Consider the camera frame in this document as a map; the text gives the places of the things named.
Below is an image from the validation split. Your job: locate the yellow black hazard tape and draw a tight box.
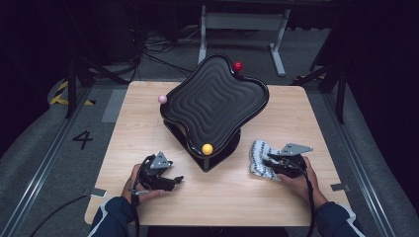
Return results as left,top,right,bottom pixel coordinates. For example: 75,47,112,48
48,80,97,107

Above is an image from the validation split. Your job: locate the grey metal desk frame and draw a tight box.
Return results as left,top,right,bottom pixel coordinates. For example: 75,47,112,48
196,4,293,78

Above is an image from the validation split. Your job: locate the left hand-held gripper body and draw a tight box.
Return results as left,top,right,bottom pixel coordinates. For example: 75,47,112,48
136,151,175,192

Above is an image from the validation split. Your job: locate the black floor cable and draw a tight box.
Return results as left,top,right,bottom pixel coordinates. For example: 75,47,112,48
29,195,92,237

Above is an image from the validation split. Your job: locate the person's right hand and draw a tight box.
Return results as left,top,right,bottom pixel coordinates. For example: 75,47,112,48
276,156,319,198

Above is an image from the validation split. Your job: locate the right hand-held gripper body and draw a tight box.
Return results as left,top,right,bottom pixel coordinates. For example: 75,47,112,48
267,142,314,180

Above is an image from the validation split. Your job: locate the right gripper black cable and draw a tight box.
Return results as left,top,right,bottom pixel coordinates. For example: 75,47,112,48
295,164,318,237

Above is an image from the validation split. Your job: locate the dark curtain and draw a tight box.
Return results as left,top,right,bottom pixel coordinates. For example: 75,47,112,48
329,0,419,205
0,0,78,156

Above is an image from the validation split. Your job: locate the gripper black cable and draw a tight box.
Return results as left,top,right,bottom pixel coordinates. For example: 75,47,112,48
295,164,318,237
129,154,156,237

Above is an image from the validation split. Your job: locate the metal floor rail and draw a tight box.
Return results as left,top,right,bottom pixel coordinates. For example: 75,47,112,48
0,86,95,237
320,90,401,237

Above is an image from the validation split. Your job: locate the tangle of black floor cables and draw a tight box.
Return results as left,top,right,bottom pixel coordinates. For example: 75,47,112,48
129,28,209,83

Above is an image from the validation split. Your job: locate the black two-tier wavy tray stand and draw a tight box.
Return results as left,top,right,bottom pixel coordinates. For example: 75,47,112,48
159,53,270,173

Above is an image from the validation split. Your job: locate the white and grey knitted cloth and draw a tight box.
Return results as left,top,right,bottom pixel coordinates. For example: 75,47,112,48
248,139,285,181

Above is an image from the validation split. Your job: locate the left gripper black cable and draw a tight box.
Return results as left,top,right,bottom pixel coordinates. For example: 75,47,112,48
129,154,156,237

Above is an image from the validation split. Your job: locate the black tripod stand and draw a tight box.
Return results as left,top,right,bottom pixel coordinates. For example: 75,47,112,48
291,62,347,124
64,55,129,119

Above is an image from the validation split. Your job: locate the grey tape piece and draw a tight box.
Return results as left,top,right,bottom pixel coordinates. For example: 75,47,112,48
82,187,109,199
330,183,351,193

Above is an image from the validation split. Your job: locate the person's left hand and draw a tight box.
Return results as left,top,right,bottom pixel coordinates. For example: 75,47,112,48
121,163,166,204

